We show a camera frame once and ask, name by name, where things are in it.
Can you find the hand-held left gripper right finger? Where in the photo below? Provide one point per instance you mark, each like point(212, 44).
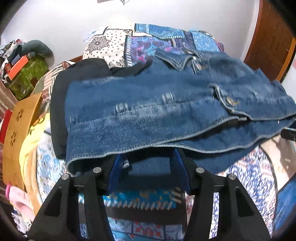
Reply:
point(180, 166)

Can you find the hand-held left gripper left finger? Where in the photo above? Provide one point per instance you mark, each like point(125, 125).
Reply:
point(116, 170)

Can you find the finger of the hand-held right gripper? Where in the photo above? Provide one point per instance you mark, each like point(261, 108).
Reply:
point(289, 134)

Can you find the blue denim jacket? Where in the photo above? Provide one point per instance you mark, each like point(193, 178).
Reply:
point(161, 111)

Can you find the beige cloth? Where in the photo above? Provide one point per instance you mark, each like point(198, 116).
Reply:
point(281, 157)

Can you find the blue patterned bedsheet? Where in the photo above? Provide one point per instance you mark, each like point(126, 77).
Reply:
point(245, 176)

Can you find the blue cloth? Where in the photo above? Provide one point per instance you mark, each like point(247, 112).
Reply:
point(286, 208)

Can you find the yellow blanket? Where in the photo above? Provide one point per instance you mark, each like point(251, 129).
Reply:
point(29, 150)

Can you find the brown wooden door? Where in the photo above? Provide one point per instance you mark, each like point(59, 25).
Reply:
point(270, 34)

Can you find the bamboo lap desk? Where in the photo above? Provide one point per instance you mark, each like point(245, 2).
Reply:
point(19, 129)

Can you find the black garment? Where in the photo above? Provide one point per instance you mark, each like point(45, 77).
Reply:
point(69, 74)

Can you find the striped cloth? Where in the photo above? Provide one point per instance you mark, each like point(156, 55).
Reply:
point(54, 73)

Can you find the red box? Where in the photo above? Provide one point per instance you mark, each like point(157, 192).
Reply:
point(5, 126)

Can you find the green storage box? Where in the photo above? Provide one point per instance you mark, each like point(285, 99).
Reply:
point(30, 76)

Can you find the patchwork quilt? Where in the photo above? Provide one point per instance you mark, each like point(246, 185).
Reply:
point(143, 44)

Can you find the orange box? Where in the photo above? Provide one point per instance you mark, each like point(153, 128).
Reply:
point(18, 67)

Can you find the grey plush pillow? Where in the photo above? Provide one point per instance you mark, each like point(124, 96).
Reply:
point(39, 47)

